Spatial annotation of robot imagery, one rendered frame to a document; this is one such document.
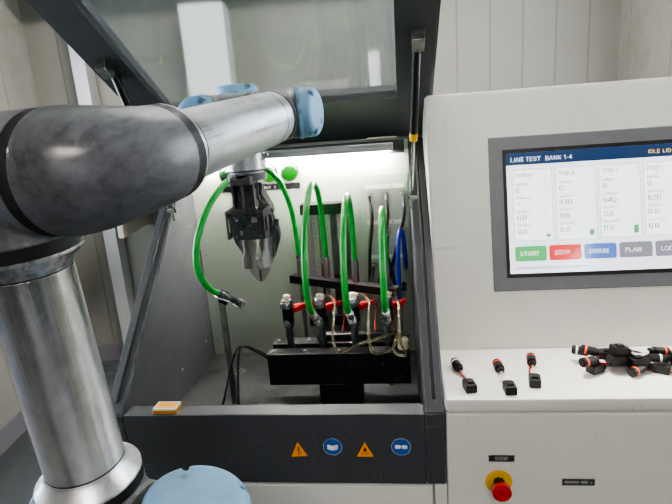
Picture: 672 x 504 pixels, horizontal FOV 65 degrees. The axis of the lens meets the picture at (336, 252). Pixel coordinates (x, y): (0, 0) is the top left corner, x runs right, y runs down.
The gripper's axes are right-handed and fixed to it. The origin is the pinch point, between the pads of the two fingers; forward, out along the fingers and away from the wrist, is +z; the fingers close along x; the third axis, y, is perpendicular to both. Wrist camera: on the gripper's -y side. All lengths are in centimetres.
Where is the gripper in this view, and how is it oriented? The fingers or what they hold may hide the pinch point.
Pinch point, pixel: (261, 273)
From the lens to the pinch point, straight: 104.0
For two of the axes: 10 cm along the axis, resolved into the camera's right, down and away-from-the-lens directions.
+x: 9.9, -0.5, -1.2
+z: 0.8, 9.7, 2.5
